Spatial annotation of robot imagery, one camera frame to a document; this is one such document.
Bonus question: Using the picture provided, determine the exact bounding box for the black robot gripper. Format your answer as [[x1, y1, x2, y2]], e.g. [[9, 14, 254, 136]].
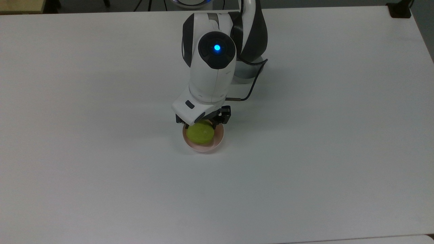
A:
[[175, 105, 232, 130]]

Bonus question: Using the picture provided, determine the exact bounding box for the green pear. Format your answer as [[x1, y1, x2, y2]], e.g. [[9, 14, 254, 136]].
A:
[[186, 121, 215, 145]]

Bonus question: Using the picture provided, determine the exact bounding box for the pink plastic bowl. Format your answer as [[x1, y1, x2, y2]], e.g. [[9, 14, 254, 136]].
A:
[[182, 122, 225, 153]]

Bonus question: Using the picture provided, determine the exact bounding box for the grey plastic bowl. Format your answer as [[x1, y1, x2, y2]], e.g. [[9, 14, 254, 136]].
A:
[[232, 56, 267, 84]]

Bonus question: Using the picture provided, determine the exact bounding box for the light wooden board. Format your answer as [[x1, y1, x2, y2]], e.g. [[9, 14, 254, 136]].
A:
[[0, 0, 46, 15]]

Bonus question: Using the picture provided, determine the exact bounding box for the black table clamp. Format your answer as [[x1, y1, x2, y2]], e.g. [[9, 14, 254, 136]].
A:
[[387, 0, 415, 19]]

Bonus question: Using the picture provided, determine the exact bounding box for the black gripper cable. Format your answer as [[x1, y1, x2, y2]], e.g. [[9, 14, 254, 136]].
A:
[[226, 59, 269, 102]]

